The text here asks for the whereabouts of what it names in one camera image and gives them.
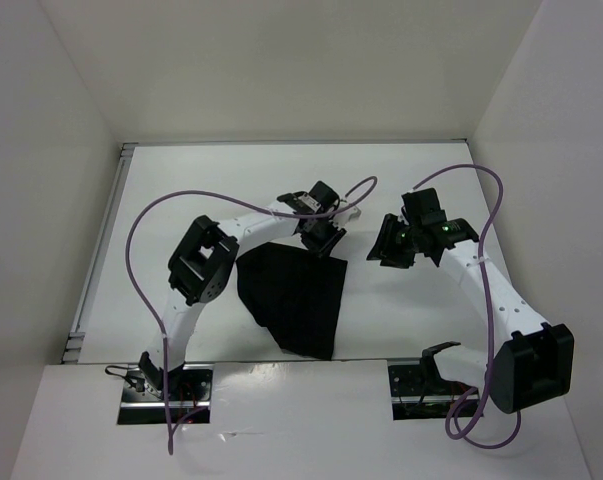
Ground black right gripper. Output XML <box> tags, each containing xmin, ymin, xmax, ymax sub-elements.
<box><xmin>366</xmin><ymin>212</ymin><xmax>421</xmax><ymax>269</ymax></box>

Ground black skirt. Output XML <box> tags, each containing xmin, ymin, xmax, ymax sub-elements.
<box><xmin>236</xmin><ymin>242</ymin><xmax>348</xmax><ymax>361</ymax></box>

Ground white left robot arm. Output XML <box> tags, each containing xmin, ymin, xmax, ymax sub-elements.
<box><xmin>131</xmin><ymin>181</ymin><xmax>352</xmax><ymax>400</ymax></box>

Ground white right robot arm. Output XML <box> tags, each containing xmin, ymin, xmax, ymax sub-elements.
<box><xmin>367</xmin><ymin>188</ymin><xmax>575</xmax><ymax>414</ymax></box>

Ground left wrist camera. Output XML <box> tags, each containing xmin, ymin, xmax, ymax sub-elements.
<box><xmin>330</xmin><ymin>205</ymin><xmax>361</xmax><ymax>228</ymax></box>

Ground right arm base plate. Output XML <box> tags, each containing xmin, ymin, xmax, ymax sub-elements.
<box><xmin>387</xmin><ymin>359</ymin><xmax>470</xmax><ymax>421</ymax></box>

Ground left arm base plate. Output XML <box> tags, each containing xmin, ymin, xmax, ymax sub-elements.
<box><xmin>110</xmin><ymin>364</ymin><xmax>213</xmax><ymax>426</ymax></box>

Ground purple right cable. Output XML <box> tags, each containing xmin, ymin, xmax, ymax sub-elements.
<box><xmin>413</xmin><ymin>164</ymin><xmax>506</xmax><ymax>447</ymax></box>

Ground purple cable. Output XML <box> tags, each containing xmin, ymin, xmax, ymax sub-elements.
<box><xmin>124</xmin><ymin>174</ymin><xmax>378</xmax><ymax>456</ymax></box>
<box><xmin>413</xmin><ymin>164</ymin><xmax>506</xmax><ymax>447</ymax></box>

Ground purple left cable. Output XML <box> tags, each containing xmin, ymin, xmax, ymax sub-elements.
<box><xmin>124</xmin><ymin>174</ymin><xmax>378</xmax><ymax>456</ymax></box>

